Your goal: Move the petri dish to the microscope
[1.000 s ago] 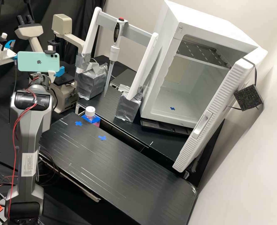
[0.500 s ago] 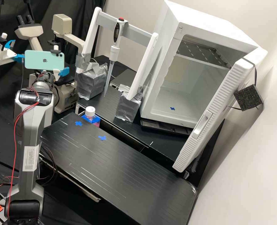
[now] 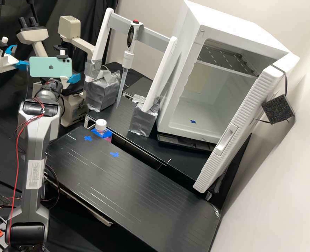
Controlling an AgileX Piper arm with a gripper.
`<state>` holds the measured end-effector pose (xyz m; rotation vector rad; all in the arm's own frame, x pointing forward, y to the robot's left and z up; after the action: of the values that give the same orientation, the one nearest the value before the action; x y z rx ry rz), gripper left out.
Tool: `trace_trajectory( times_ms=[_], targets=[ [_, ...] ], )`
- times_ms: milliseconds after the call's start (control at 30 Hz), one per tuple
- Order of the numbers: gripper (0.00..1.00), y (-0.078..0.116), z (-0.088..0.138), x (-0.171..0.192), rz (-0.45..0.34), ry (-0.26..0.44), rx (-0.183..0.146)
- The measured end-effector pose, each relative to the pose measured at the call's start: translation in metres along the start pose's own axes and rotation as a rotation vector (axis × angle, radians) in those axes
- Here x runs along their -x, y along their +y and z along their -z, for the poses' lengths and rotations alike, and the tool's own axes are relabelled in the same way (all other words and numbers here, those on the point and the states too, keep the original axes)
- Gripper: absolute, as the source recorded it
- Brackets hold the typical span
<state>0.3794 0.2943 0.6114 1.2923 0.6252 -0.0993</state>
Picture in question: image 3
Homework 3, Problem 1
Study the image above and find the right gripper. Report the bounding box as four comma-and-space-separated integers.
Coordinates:
39, 73, 81, 85

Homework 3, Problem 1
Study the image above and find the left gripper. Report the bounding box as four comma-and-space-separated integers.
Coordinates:
0, 44, 30, 73

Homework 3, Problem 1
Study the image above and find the cream microscope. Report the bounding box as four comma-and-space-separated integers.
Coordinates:
15, 15, 96, 128

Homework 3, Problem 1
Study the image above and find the white pipette stand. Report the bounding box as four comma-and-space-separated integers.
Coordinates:
84, 7, 178, 138

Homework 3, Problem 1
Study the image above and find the small bottle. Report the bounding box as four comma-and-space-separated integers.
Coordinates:
95, 118, 108, 137

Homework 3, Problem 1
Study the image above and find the blue bottle holder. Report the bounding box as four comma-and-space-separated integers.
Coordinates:
90, 127, 114, 143

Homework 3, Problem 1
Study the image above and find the black platform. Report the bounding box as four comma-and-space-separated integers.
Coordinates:
43, 125, 221, 252
84, 96, 219, 185
123, 77, 155, 100

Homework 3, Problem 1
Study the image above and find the pipette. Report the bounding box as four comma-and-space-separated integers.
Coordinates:
115, 19, 144, 109

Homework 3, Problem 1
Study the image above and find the white incubator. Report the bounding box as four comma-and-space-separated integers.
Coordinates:
154, 0, 301, 145

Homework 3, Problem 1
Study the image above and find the incubator door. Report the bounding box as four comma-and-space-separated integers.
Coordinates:
193, 52, 301, 194

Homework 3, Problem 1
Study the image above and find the right wrist camera phone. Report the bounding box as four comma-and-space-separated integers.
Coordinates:
28, 50, 74, 79

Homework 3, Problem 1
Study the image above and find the red wire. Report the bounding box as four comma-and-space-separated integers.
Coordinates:
0, 195, 22, 212

